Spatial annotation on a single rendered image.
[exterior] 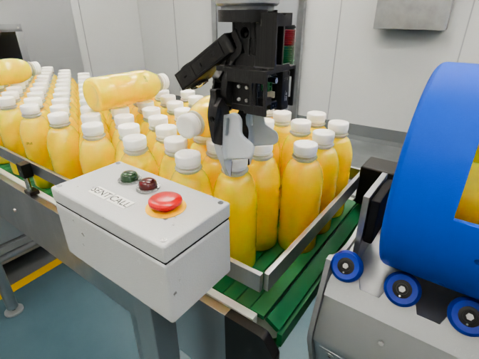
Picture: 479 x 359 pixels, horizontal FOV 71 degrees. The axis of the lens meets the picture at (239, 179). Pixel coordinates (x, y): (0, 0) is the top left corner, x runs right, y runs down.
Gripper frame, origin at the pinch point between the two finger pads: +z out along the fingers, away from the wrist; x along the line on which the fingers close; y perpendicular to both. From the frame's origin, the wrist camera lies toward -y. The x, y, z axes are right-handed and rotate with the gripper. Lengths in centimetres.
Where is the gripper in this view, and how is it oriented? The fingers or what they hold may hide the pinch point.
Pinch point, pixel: (234, 160)
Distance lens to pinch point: 49.7
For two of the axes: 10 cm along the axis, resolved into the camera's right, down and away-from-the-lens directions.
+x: 5.9, -3.6, 7.2
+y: 8.1, 2.6, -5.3
